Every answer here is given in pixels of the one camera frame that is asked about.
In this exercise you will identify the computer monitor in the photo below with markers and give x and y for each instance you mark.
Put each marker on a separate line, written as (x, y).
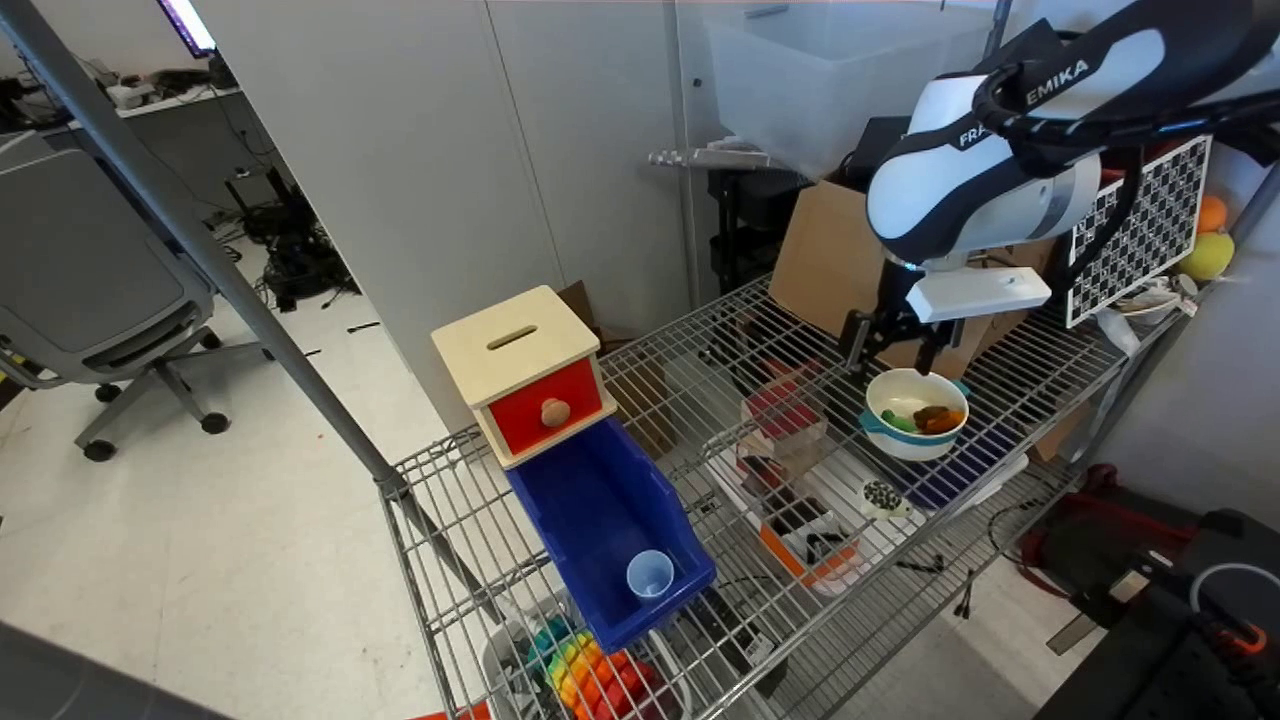
(186, 25)

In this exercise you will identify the clear plastic cup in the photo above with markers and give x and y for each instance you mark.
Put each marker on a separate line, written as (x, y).
(651, 575)

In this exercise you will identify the brown toy food piece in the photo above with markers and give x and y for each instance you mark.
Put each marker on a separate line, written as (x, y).
(941, 421)

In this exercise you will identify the rainbow stacking toy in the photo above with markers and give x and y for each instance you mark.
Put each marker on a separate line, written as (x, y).
(593, 675)

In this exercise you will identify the yellow tennis ball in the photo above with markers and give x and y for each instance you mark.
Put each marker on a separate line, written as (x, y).
(1209, 256)

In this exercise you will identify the white black Franka robot arm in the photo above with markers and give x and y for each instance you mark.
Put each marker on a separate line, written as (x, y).
(985, 184)

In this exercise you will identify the blue white flat box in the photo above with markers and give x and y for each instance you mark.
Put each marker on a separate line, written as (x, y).
(960, 480)

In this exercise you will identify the bowl with food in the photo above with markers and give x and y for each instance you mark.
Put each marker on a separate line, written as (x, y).
(938, 385)

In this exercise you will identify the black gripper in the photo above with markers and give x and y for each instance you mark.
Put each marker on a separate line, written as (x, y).
(888, 324)

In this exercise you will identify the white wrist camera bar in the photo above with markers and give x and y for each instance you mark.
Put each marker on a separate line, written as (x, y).
(980, 292)

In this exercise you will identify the brown cardboard box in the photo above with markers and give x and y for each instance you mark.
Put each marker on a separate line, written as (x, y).
(826, 255)

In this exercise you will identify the blue plastic bin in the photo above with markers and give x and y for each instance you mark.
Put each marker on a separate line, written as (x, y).
(586, 506)

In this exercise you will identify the grey office chair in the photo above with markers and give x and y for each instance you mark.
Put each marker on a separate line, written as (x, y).
(82, 264)

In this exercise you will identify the grey metal pole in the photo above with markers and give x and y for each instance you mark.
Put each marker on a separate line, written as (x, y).
(174, 221)

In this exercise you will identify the white perforated panel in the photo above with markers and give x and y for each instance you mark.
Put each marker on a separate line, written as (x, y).
(1143, 235)

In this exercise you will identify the red white box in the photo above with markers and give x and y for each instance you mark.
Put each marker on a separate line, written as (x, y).
(787, 414)

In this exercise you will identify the orange ball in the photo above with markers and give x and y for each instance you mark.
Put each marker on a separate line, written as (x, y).
(1212, 216)

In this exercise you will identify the black equipment pile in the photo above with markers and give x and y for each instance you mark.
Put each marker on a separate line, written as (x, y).
(295, 255)

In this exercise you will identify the wooden box with red drawer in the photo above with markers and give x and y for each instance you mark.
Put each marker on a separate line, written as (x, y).
(512, 346)

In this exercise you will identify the orange white box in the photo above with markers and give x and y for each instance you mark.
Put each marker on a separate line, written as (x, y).
(803, 564)

